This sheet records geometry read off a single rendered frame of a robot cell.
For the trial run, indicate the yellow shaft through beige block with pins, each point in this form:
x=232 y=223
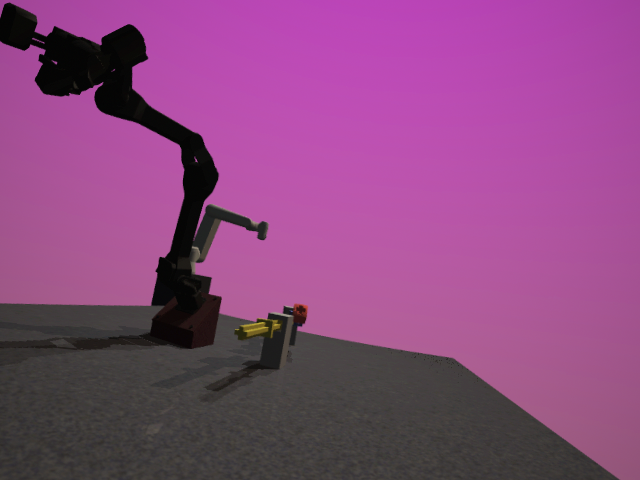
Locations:
x=276 y=330

